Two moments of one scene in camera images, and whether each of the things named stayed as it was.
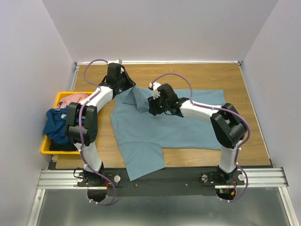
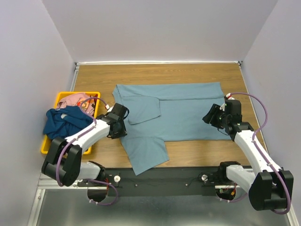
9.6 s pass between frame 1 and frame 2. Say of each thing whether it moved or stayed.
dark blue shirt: stayed
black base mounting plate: stayed
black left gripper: moved
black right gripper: moved
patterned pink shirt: stayed
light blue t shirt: moved
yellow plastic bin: stayed
